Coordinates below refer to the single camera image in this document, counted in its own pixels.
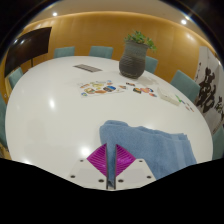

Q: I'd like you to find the blue terry towel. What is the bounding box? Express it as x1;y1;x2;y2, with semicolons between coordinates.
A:
98;119;198;190

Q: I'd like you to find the group of teal chairs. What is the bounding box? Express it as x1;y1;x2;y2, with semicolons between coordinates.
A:
0;45;224;161

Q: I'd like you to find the potted plant in grey vase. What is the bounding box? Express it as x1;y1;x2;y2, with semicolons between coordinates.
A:
118;30;158;80

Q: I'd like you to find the black television screen on stand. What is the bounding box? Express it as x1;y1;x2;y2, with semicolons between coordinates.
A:
3;26;53;79

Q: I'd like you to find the flat white box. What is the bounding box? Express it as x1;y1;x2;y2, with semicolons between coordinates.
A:
156;86;182;107

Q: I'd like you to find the sheet of colourful stickers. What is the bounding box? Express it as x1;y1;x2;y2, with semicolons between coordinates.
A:
78;79;126;99

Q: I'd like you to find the white calligraphy folding screen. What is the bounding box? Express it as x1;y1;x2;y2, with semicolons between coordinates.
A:
193;45;224;136

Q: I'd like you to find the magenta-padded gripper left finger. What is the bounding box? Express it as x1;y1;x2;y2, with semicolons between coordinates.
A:
67;142;109;190

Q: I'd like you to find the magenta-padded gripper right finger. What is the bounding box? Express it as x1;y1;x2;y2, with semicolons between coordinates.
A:
114;143;157;191

